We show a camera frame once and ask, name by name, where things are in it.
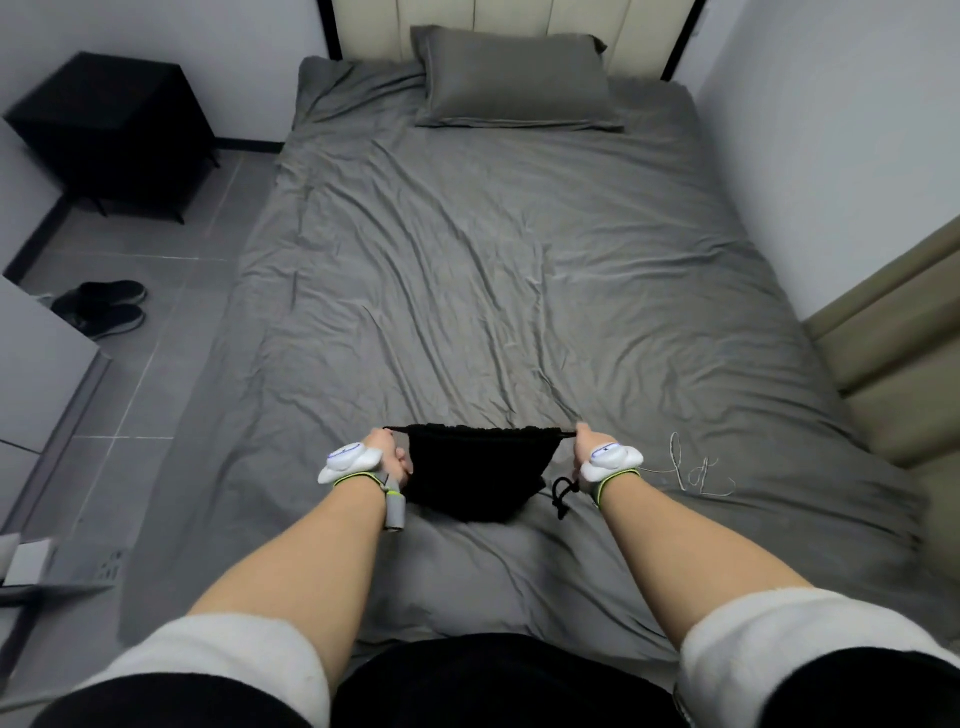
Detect black nightstand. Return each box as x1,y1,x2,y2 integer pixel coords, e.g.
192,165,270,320
3,51,222,226

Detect black shoe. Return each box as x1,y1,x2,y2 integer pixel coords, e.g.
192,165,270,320
51,280,149,313
61,303,147,342

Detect person's left hand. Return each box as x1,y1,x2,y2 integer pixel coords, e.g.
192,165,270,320
363,428,414,489

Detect white cabinet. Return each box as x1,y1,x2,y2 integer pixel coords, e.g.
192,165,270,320
0,274,114,534

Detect grey tracker strap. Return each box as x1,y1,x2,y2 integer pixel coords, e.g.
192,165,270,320
381,472,408,534

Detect thin white cable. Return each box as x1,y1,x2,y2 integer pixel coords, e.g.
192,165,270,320
639,431,738,500

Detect olive green curtain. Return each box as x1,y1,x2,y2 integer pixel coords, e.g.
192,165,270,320
802,215,960,586

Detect beige padded headboard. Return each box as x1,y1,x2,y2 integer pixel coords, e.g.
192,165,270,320
318,0,708,81

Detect black drawstring bag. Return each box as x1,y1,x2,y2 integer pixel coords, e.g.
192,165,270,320
383,423,579,525

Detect grey pillow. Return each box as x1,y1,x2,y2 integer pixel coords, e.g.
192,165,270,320
409,24,625,134

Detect white box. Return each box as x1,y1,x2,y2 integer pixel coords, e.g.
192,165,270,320
0,534,58,589

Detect grey bed sheet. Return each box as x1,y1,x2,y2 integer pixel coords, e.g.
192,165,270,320
117,56,960,666

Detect black and white sweater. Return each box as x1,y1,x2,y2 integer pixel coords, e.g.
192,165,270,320
30,586,960,728

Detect person's left forearm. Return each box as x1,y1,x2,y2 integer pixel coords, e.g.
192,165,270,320
186,475,388,696

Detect person's right hand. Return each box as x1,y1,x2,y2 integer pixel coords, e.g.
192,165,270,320
573,422,613,482

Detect person's right forearm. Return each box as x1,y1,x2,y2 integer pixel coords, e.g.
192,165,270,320
599,472,816,651

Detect white wrist tracker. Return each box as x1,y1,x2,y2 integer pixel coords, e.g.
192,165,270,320
317,441,384,486
579,441,645,484

